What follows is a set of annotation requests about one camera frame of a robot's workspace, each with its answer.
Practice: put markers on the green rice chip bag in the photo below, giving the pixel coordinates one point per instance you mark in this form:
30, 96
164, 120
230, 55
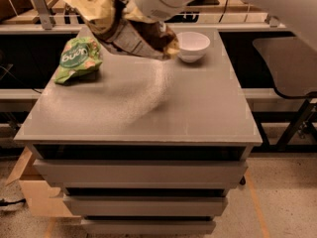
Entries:
79, 57

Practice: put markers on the left metal bracket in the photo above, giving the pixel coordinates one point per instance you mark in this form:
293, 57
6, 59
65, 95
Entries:
46, 18

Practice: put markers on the wooden box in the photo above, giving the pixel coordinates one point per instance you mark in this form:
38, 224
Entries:
42, 199

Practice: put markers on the brown chip bag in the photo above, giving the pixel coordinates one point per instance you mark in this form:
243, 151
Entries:
118, 24

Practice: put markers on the grey drawer cabinet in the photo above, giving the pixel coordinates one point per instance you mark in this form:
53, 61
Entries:
145, 146

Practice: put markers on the black chair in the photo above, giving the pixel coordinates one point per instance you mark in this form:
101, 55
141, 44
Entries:
293, 68

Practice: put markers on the white bowl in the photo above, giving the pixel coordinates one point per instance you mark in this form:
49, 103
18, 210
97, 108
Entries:
193, 46

